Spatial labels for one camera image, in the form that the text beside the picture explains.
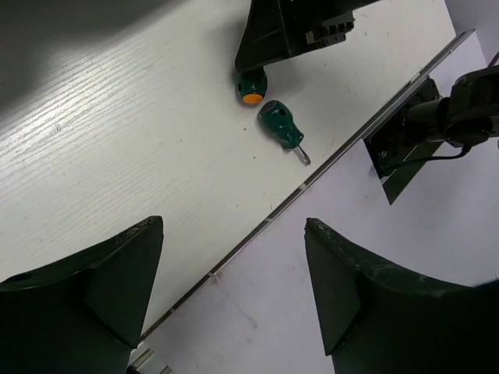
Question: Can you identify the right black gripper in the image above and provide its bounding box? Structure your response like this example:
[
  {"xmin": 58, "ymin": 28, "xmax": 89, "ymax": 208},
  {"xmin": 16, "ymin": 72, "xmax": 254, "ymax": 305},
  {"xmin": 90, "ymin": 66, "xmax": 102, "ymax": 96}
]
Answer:
[{"xmin": 235, "ymin": 0, "xmax": 377, "ymax": 73}]

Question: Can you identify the green screwdriver dark cap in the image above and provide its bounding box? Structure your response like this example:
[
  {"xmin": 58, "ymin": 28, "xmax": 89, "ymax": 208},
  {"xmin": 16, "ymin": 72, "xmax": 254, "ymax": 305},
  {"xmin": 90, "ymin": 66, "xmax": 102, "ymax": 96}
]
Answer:
[{"xmin": 258, "ymin": 100, "xmax": 311, "ymax": 165}]

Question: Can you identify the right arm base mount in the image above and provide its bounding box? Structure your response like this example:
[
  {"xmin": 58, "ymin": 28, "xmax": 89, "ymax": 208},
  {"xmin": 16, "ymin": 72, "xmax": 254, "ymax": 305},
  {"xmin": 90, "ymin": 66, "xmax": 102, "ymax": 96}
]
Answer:
[{"xmin": 364, "ymin": 78, "xmax": 441, "ymax": 204}]

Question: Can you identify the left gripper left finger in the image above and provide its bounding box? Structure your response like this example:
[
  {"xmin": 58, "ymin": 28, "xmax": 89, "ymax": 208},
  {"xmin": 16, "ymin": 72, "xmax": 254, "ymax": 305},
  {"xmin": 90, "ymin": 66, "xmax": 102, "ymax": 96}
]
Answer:
[{"xmin": 1, "ymin": 216, "xmax": 164, "ymax": 349}]

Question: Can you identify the green screwdriver orange cap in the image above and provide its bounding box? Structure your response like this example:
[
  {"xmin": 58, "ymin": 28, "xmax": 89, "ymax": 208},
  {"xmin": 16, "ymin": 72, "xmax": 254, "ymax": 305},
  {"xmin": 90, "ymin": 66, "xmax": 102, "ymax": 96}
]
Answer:
[{"xmin": 236, "ymin": 68, "xmax": 268, "ymax": 105}]

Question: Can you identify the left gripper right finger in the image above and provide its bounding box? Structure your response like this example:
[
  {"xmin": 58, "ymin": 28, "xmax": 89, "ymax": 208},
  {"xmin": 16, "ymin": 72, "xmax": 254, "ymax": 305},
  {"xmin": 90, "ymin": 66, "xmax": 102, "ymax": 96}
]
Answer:
[{"xmin": 305, "ymin": 218, "xmax": 498, "ymax": 355}]

